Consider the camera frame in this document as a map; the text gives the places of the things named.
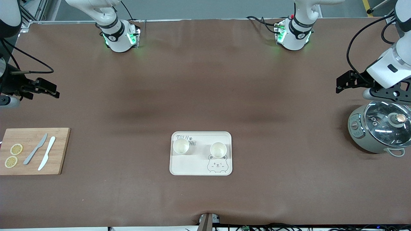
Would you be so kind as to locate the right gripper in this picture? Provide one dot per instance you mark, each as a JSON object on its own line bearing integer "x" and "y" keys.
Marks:
{"x": 12, "y": 84}

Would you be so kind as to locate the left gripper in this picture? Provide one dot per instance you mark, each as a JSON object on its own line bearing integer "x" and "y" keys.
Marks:
{"x": 361, "y": 80}

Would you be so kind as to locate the white IKEA cup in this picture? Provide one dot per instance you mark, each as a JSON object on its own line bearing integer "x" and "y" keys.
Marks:
{"x": 181, "y": 146}
{"x": 218, "y": 149}

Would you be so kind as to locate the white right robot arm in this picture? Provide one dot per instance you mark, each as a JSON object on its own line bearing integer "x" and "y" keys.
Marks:
{"x": 118, "y": 35}

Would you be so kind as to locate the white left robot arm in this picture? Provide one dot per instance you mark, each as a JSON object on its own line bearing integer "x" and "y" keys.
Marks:
{"x": 297, "y": 35}

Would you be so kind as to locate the grey cooking pot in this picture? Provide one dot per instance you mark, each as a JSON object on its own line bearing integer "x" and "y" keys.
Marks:
{"x": 359, "y": 131}

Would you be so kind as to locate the glass pot lid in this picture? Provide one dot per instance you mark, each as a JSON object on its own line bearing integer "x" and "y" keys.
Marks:
{"x": 388, "y": 122}

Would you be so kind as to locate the grey knife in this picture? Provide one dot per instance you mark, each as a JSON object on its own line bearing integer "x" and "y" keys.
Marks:
{"x": 35, "y": 149}

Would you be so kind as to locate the wooden cutting board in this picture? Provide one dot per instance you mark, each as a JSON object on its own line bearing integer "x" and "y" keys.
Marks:
{"x": 57, "y": 150}

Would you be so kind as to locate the white knife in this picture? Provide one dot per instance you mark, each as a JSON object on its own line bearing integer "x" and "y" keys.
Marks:
{"x": 47, "y": 153}

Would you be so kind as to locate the lemon slice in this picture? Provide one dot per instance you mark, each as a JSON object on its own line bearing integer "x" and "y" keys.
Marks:
{"x": 11, "y": 161}
{"x": 16, "y": 149}

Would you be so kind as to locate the brown table mat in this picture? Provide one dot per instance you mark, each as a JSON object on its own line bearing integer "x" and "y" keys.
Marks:
{"x": 205, "y": 80}

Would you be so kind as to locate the beige bear print tray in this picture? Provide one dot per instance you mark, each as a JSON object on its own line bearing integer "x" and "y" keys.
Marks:
{"x": 200, "y": 166}

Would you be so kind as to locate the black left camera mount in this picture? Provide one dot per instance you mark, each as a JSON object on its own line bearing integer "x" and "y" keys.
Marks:
{"x": 393, "y": 94}

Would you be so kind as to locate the aluminium frame profile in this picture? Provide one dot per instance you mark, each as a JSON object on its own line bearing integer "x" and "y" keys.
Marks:
{"x": 38, "y": 12}

